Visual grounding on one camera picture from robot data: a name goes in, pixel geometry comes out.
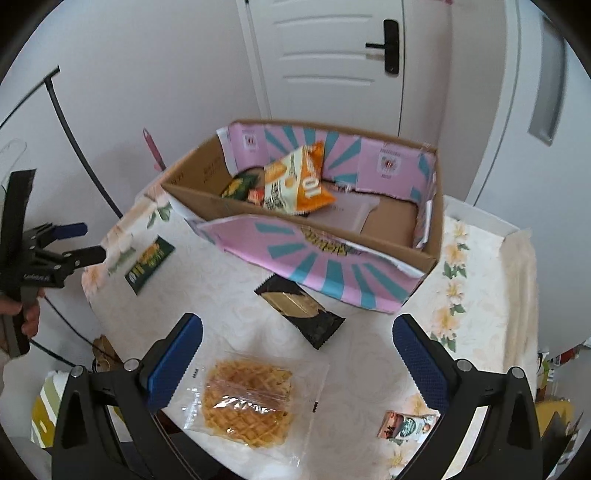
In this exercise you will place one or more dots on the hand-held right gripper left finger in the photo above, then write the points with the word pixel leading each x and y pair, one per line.
pixel 178 360

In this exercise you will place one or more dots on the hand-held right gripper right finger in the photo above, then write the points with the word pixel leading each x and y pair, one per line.
pixel 421 364

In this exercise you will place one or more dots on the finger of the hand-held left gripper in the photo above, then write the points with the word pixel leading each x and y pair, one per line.
pixel 69 229
pixel 81 258

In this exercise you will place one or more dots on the green snack packet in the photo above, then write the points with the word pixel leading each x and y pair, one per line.
pixel 240 187
pixel 150 264

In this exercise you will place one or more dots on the clear waffle packet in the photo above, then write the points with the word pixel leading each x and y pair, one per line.
pixel 251 406

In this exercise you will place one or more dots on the pink striped cardboard box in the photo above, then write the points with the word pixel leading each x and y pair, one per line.
pixel 332 263

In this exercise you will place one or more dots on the translucent white packet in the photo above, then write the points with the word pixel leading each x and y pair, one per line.
pixel 348 213

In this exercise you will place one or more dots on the red snack packet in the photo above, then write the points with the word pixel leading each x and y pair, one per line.
pixel 256 196

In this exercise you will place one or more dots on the orange white chip bag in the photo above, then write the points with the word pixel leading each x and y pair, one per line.
pixel 295 177

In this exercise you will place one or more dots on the person's left hand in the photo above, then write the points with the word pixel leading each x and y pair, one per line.
pixel 30 318

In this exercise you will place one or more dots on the small white snack packet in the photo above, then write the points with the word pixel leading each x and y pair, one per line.
pixel 408 427

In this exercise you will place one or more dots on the brown paper bag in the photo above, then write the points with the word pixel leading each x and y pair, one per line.
pixel 105 353

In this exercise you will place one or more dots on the black curved metal rack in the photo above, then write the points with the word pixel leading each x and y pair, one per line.
pixel 69 134

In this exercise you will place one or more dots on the pink shoehorn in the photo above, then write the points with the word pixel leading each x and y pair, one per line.
pixel 153 147

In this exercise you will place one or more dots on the cream cloth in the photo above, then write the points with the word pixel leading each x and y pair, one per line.
pixel 521 286

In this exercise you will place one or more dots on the black gold snack packet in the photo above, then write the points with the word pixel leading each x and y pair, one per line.
pixel 302 311

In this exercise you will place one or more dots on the green striped cloth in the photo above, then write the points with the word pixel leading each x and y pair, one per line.
pixel 46 406

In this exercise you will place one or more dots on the yellow cardboard box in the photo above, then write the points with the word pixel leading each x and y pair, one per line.
pixel 556 415

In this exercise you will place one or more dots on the white cabinet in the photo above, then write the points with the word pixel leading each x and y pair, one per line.
pixel 517 115

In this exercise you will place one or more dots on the white door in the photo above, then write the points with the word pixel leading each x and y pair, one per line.
pixel 323 55

